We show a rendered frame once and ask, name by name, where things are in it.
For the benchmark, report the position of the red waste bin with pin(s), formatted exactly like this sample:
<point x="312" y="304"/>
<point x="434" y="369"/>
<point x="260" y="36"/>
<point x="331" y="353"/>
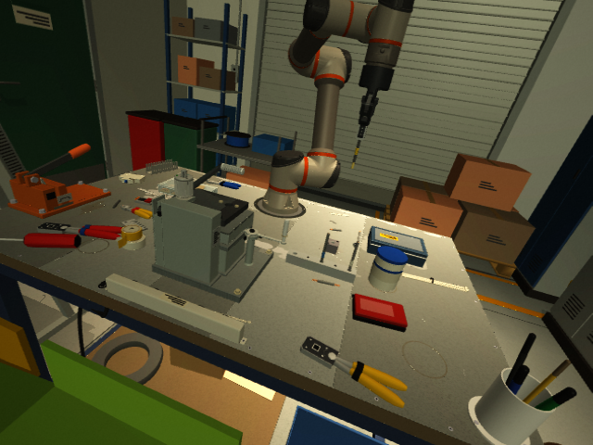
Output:
<point x="144" y="141"/>

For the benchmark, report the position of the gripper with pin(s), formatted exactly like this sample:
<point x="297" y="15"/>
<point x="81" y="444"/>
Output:
<point x="376" y="78"/>

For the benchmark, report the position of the grey terminal rack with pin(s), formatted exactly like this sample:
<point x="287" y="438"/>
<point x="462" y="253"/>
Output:
<point x="162" y="167"/>

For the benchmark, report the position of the yellow tape roll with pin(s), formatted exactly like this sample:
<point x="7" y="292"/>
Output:
<point x="132" y="235"/>

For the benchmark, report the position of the dark crimper lever grey grip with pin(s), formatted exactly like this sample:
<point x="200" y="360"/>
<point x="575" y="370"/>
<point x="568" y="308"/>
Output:
<point x="231" y="169"/>

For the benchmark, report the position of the yellow board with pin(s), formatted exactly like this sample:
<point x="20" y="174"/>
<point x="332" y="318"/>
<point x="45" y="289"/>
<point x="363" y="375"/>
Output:
<point x="16" y="347"/>

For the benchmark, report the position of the black pen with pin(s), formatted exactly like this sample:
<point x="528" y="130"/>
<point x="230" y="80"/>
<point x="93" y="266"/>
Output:
<point x="523" y="354"/>

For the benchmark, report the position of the blue pen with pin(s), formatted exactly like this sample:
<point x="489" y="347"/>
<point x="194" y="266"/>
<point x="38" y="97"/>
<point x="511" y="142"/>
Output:
<point x="519" y="377"/>

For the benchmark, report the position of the white wall sign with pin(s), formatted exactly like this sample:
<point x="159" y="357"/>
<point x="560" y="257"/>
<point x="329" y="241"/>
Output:
<point x="33" y="16"/>

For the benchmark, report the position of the small white device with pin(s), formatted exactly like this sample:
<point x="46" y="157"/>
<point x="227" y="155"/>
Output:
<point x="131" y="177"/>

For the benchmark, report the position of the dark blue cabinet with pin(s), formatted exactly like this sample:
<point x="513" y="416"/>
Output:
<point x="563" y="218"/>

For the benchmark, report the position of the black cutter lever orange grip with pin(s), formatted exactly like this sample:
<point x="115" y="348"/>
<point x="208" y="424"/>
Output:
<point x="76" y="151"/>

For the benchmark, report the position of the grey roller door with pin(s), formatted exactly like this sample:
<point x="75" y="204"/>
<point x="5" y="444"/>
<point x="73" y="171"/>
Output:
<point x="454" y="69"/>

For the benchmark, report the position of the dark green door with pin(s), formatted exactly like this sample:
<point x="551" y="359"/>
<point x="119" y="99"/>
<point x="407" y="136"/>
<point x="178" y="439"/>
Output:
<point x="41" y="92"/>

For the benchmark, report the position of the wooden pallet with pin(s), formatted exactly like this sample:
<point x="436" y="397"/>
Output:
<point x="495" y="269"/>

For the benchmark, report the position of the grey crimper body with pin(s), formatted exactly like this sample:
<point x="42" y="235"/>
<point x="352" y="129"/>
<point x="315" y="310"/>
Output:
<point x="190" y="241"/>

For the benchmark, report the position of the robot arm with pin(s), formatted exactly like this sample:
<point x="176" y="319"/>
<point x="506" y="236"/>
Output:
<point x="326" y="116"/>

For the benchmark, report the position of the grey ribbed crimper knob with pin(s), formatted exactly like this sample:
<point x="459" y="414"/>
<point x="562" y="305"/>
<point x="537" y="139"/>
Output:
<point x="184" y="185"/>

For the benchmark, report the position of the large orange cardboard box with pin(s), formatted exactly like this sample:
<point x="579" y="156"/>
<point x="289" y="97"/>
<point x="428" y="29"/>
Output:
<point x="426" y="211"/>
<point x="488" y="183"/>

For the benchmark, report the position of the white jar blue lid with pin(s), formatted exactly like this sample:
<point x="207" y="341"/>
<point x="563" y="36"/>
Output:
<point x="388" y="271"/>

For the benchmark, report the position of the green waste bin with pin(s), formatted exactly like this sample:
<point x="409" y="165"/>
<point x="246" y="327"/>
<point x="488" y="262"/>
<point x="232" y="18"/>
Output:
<point x="183" y="146"/>

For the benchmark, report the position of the blue case yellow label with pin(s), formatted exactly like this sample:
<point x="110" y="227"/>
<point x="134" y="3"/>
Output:
<point x="398" y="241"/>

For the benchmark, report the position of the dark blue box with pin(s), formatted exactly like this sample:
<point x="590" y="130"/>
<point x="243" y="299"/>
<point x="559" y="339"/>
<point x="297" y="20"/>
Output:
<point x="324" y="428"/>

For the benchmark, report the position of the white ruler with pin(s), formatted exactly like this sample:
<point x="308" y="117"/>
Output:
<point x="445" y="285"/>

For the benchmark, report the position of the large green box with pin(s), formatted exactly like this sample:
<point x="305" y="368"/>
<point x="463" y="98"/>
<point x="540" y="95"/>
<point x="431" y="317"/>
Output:
<point x="92" y="403"/>

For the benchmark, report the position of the orange bench cutter body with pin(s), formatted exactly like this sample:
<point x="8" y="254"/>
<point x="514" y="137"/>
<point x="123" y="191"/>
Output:
<point x="69" y="194"/>

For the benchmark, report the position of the grey parts tray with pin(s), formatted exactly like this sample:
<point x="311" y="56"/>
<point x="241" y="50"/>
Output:
<point x="169" y="186"/>

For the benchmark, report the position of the small brown cardboard box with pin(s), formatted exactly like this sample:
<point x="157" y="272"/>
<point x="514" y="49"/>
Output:
<point x="182" y="26"/>

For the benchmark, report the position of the brown cardboard box black print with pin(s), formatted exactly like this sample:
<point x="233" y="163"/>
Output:
<point x="190" y="70"/>

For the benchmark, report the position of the tan pencil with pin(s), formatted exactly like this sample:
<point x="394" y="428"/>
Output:
<point x="549" y="380"/>

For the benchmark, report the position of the grey crimper base plate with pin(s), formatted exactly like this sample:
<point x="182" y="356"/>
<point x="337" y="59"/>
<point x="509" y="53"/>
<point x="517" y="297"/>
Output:
<point x="250" y="283"/>

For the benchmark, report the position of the large brown cardboard box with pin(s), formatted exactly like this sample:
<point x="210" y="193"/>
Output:
<point x="495" y="236"/>

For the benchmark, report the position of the grey finished-work rack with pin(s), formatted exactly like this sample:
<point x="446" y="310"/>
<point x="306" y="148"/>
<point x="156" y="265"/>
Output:
<point x="315" y="264"/>

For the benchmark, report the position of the grey vented cabinet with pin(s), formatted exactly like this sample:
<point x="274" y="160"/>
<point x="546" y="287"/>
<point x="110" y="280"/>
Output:
<point x="572" y="315"/>

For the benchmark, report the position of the blue storage bin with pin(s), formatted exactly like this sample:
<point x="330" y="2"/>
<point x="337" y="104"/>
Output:
<point x="199" y="110"/>

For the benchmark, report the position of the grey side table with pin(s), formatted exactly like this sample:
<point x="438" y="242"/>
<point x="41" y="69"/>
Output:
<point x="218" y="149"/>

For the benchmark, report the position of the grey box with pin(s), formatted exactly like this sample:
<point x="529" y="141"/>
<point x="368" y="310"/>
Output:
<point x="213" y="30"/>

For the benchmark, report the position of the green black marker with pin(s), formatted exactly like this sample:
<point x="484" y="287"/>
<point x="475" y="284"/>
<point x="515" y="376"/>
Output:
<point x="558" y="397"/>

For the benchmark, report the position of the red pad black frame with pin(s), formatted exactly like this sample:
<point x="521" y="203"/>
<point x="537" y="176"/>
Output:
<point x="379" y="309"/>

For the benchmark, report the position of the blue framed shelf unit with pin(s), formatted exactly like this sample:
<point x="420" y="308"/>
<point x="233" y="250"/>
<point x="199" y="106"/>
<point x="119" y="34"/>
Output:
<point x="225" y="46"/>

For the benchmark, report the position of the white pen cup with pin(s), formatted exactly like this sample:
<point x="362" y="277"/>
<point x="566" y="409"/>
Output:
<point x="509" y="417"/>

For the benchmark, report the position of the dark brown cardboard box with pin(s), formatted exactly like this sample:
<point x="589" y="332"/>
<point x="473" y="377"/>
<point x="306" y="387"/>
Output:
<point x="215" y="79"/>

